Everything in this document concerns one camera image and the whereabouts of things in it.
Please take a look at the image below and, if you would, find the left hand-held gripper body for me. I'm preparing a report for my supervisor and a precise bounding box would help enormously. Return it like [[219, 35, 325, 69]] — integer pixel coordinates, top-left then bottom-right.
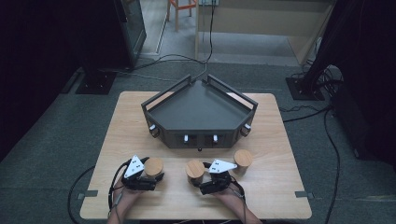
[[120, 154, 157, 191]]

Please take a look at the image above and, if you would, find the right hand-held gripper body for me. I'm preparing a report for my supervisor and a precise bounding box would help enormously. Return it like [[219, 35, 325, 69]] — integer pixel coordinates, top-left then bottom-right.
[[199, 159, 238, 196]]

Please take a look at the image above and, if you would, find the cork-lidded jar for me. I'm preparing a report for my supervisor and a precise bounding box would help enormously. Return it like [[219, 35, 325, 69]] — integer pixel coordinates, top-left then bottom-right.
[[143, 157, 164, 181]]

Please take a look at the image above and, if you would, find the green bean jar wooden lid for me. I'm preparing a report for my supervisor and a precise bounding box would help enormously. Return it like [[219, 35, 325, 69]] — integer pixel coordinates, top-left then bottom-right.
[[184, 159, 206, 186]]

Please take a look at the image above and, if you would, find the glass jar wooden lid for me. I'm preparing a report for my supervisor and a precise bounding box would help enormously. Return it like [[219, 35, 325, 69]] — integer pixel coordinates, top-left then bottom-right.
[[233, 148, 254, 175]]

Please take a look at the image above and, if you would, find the black corner shelf rack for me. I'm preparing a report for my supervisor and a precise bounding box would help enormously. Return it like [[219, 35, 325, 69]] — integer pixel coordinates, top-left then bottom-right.
[[140, 73, 260, 152]]

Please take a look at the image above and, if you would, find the person's left hand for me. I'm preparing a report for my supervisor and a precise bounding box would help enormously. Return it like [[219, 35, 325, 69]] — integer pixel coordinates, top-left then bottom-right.
[[112, 182, 148, 207]]

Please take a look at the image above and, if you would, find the person's right hand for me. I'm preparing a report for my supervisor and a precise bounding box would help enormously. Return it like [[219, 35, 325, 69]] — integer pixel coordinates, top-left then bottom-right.
[[211, 186, 247, 207]]

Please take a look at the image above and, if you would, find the grey tape strip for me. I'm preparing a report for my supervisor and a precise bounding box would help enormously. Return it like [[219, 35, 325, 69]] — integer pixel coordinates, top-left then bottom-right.
[[76, 189, 99, 200], [294, 190, 316, 200]]

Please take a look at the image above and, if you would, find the black stand base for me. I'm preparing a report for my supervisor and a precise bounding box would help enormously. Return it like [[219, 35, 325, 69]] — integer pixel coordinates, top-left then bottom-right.
[[75, 69, 118, 95], [285, 77, 325, 101]]

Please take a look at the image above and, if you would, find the glass door cabinet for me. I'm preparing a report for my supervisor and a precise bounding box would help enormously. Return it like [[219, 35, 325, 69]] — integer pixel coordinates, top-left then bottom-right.
[[113, 0, 148, 68]]

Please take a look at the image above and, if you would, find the dark equipment box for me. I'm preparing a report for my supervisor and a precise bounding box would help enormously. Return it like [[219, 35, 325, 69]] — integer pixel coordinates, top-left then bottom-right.
[[331, 83, 372, 161]]

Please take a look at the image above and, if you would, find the black curtain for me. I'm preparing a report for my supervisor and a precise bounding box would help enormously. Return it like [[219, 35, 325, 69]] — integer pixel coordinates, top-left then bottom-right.
[[311, 0, 396, 169], [0, 0, 132, 162]]

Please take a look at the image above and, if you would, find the light wooden partition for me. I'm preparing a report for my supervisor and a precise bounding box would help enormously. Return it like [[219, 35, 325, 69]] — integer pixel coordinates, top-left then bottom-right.
[[194, 0, 337, 66]]

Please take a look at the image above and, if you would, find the orange wooden stool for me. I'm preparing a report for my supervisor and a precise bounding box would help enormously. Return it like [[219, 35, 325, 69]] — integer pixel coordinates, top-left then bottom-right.
[[166, 0, 199, 32]]

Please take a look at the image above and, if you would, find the left hand-held gripper cable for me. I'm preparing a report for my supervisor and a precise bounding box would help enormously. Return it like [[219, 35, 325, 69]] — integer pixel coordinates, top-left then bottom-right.
[[106, 158, 134, 218]]

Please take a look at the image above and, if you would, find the black floor cable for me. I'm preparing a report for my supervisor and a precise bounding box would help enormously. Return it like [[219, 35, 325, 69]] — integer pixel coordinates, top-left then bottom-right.
[[67, 165, 96, 224], [281, 105, 332, 123], [323, 106, 341, 224]]

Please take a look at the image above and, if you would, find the grey floor cable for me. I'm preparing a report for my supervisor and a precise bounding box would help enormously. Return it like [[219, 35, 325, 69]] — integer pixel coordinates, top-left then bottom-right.
[[116, 62, 209, 83]]

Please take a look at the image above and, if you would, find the thin wavy black cable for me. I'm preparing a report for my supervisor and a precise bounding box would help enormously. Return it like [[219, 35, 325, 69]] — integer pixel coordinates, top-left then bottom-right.
[[277, 104, 316, 114]]

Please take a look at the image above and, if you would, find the black hanging power cable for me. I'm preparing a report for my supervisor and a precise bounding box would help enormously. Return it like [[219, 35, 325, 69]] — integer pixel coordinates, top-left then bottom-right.
[[122, 0, 217, 73]]

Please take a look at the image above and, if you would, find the black cable bundle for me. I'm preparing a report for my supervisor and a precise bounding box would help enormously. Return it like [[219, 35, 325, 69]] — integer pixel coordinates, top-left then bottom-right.
[[292, 59, 344, 101]]

